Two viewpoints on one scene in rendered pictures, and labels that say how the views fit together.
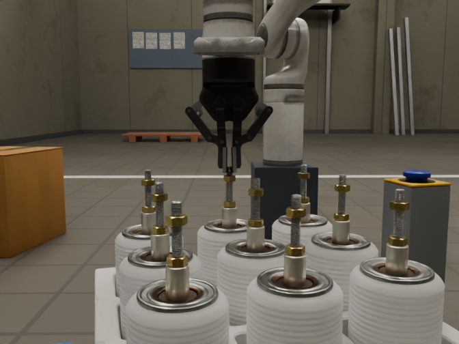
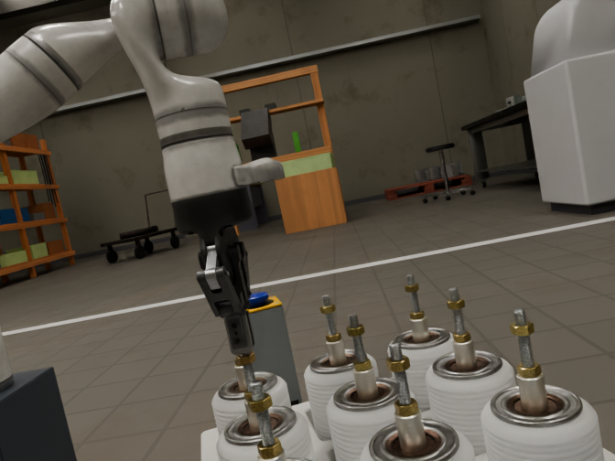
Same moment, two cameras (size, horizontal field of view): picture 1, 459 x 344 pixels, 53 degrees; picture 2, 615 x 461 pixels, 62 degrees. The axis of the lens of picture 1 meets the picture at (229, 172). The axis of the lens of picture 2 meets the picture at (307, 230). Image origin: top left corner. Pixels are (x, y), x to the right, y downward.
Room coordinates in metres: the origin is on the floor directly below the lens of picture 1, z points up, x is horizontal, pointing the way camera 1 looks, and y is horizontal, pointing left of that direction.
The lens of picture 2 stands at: (0.54, 0.50, 0.48)
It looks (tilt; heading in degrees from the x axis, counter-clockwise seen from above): 5 degrees down; 275
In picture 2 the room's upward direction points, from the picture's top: 11 degrees counter-clockwise
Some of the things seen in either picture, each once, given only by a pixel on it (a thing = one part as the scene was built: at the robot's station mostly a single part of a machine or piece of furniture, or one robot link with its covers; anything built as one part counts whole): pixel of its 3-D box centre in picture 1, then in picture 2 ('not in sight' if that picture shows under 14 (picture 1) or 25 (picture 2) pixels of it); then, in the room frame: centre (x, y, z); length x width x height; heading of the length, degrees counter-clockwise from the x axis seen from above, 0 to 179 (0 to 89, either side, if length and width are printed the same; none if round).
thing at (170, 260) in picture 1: (177, 260); (528, 369); (0.41, 0.05, 0.29); 0.02 x 0.02 x 0.01; 70
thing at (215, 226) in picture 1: (229, 226); (260, 425); (0.67, 0.00, 0.25); 0.08 x 0.08 x 0.01
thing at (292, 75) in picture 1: (284, 56); not in sight; (1.07, -0.13, 0.54); 0.09 x 0.09 x 0.17; 24
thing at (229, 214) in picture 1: (229, 218); (257, 413); (0.67, 0.00, 0.26); 0.02 x 0.02 x 0.03
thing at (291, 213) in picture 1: (296, 211); (455, 303); (0.45, -0.07, 0.32); 0.02 x 0.02 x 0.01; 3
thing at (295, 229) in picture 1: (295, 232); (458, 321); (0.45, -0.07, 0.30); 0.01 x 0.01 x 0.08
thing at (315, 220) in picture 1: (302, 220); (248, 386); (0.71, -0.11, 0.25); 0.08 x 0.08 x 0.01
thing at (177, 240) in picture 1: (177, 241); (525, 350); (0.41, 0.05, 0.30); 0.01 x 0.01 x 0.08
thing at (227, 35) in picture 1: (228, 35); (221, 159); (0.65, 0.00, 0.52); 0.11 x 0.09 x 0.06; 1
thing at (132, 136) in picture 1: (165, 136); not in sight; (6.81, 0.94, 0.05); 1.17 x 0.80 x 0.11; 92
